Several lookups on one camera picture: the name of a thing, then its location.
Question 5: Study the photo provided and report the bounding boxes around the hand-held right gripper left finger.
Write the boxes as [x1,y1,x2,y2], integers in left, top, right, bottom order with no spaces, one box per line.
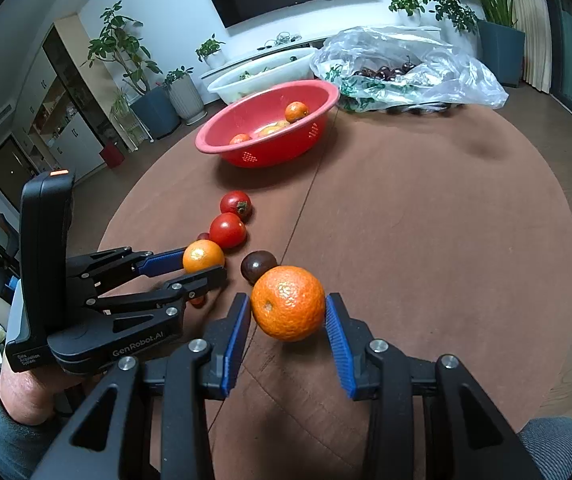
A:
[31,292,253,480]

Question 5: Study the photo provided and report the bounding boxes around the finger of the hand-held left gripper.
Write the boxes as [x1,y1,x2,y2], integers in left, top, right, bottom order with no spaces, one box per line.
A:
[85,265,228,341]
[66,246,187,291]

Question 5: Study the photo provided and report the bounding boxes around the pile of dark cherries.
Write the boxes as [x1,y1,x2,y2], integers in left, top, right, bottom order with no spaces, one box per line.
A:
[353,57,419,82]

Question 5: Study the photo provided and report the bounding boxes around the white plastic basin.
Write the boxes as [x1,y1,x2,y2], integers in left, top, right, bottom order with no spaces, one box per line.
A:
[207,48,319,106]

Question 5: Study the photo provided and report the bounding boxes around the clear plastic bag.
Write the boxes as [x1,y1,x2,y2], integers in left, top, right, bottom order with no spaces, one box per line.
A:
[309,25,509,115]

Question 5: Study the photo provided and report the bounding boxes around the red waste bin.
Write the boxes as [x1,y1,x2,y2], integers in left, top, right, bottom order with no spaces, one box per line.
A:
[100,142,127,171]

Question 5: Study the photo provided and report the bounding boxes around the bushy plant tall white pot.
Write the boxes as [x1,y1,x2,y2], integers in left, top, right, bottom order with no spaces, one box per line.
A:
[428,0,481,48]

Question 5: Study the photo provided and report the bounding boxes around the small plant ribbed grey pot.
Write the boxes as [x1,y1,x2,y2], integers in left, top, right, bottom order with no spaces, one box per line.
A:
[163,65,207,123]

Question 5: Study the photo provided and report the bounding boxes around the tall leafy tree blue pot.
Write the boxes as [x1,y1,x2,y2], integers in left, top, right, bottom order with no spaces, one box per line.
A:
[82,1,183,141]

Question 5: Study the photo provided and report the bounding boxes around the broad-leaf plant blue pot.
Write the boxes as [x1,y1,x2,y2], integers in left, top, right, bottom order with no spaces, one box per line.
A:
[436,0,526,88]

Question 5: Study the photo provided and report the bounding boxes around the white television cabinet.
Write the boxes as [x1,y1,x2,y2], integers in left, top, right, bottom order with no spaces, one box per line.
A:
[201,24,441,83]

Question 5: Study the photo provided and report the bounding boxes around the person's left hand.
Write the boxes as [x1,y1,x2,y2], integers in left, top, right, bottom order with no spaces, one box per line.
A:
[0,360,102,423]

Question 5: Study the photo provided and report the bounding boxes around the small plant white pot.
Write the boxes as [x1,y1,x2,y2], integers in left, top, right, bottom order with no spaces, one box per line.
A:
[389,0,429,27]
[195,34,227,70]

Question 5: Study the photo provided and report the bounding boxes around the person's grey trousers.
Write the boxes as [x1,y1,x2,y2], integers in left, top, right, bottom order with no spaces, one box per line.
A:
[516,416,572,480]

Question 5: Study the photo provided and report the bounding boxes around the red plastic basin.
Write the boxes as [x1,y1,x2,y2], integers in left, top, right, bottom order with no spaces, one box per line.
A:
[195,80,341,169]

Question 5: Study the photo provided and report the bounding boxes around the beige curtain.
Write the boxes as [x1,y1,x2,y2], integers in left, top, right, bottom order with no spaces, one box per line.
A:
[503,0,559,95]

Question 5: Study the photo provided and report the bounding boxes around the dark purple passion fruit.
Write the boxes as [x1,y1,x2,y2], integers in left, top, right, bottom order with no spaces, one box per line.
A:
[240,250,279,283]

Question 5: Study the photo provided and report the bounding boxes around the white wall cabinets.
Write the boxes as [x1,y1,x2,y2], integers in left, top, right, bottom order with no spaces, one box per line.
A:
[0,16,117,221]

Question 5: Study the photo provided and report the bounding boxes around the white wire plant stand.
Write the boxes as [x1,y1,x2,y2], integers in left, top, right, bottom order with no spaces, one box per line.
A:
[110,87,139,153]

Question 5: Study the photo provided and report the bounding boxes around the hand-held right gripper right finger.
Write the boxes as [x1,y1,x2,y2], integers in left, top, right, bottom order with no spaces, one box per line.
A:
[325,292,539,480]

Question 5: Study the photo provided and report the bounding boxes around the red tomato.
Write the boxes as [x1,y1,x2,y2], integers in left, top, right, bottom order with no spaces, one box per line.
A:
[209,212,247,249]
[219,190,253,222]

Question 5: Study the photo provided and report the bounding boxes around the tangle of cables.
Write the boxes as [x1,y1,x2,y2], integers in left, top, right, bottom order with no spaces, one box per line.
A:
[258,32,304,50]

